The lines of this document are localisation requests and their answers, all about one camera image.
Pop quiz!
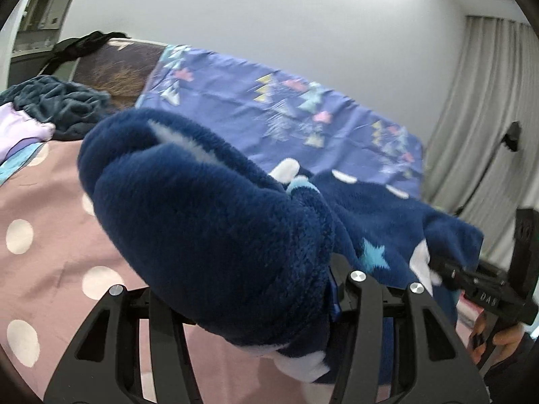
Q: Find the navy star fleece pajama top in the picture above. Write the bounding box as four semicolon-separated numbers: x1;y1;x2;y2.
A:
78;108;483;384

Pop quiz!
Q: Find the person right hand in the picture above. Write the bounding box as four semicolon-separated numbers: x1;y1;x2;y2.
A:
468;314;525;364

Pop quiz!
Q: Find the grey curtain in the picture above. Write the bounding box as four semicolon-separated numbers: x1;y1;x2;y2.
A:
422;16;538;268

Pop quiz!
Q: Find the black floor lamp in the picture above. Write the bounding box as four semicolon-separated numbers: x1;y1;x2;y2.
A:
454;121;522;217

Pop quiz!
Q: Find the purple tree print pillow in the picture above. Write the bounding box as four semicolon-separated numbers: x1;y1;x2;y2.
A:
135;46;423;197

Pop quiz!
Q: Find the pink polka dot duvet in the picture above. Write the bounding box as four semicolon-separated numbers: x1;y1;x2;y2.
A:
1;141;482;403

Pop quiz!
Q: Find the brown patterned headboard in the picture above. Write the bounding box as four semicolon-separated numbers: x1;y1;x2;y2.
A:
72;38;166;110

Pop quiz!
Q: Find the dark teal blanket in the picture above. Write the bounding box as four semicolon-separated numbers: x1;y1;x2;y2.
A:
1;76;113;141

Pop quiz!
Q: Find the folded lavender cloth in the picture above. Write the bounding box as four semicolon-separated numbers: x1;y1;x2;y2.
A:
0;102;56;163

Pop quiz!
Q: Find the black garment on headboard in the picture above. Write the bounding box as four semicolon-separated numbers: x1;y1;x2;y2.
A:
40;31;128;75

